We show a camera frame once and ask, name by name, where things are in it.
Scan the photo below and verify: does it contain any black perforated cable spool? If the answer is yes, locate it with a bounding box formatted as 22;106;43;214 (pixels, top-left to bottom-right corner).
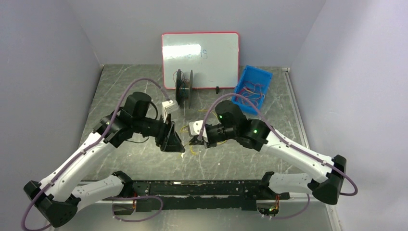
175;69;193;109

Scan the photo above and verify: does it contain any red framed whiteboard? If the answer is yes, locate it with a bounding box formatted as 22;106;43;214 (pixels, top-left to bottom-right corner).
162;31;240;89

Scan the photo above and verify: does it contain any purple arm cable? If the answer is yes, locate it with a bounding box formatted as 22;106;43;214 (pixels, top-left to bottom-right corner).
21;78;171;231
197;93;358;196

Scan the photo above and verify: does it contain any blue plastic bin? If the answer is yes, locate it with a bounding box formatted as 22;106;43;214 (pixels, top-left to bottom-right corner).
233;65;273;111

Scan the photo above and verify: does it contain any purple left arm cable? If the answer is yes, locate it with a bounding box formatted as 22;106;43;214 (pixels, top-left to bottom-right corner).
21;78;171;231

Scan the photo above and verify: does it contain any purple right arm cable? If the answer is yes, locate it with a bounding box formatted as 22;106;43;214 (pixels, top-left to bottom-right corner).
197;93;358;196

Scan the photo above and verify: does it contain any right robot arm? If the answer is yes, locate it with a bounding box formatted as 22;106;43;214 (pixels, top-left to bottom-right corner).
188;101;346;205

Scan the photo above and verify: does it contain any aluminium frame rail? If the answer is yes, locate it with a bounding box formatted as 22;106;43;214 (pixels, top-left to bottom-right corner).
282;67;310;148

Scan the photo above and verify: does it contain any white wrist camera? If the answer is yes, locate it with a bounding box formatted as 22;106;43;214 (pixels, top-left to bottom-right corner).
161;100;179;124
188;120;203;137

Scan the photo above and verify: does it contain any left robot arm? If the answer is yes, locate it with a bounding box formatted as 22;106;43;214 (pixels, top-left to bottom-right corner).
24;92;185;228

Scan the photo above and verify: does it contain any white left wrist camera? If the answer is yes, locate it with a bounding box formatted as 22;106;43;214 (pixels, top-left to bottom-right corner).
161;100;179;124

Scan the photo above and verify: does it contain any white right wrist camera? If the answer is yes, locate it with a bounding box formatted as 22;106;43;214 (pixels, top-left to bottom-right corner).
188;120;203;137

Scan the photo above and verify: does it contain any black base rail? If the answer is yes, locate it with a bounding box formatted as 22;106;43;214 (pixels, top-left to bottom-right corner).
118;180;290;212

